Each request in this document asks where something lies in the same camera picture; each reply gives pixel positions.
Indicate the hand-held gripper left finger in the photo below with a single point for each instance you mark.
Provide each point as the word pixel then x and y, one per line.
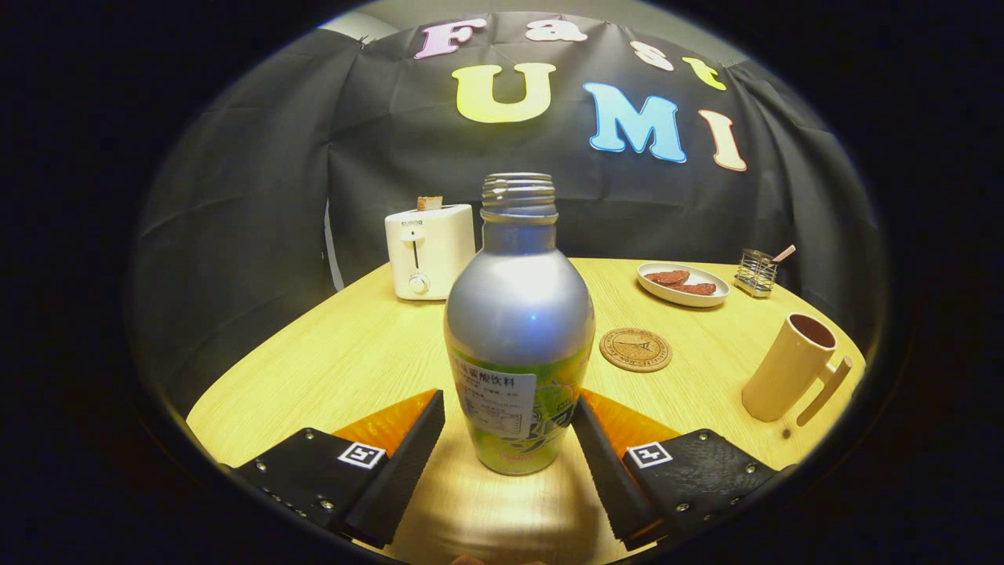
pixel 404 467

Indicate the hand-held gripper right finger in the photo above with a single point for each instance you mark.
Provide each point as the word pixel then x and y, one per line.
pixel 604 471

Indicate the round cork coaster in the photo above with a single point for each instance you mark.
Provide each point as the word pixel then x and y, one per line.
pixel 635 350

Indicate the silver bottle with green label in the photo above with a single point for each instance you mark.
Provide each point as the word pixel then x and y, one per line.
pixel 518 314

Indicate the wooden table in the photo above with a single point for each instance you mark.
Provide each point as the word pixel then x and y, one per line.
pixel 353 353

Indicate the white oval plate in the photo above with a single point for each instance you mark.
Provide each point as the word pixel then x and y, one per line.
pixel 667 294

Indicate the red meat slice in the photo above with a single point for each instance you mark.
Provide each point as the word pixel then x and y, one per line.
pixel 696 289
pixel 667 277

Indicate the white toaster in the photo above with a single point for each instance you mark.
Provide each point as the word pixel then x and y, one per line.
pixel 439 251

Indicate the bread slice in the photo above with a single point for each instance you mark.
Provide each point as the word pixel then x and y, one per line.
pixel 430 203

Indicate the striped straw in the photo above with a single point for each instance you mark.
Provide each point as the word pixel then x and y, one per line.
pixel 784 253

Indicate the black backdrop cloth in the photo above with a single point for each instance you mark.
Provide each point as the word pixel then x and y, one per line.
pixel 392 141

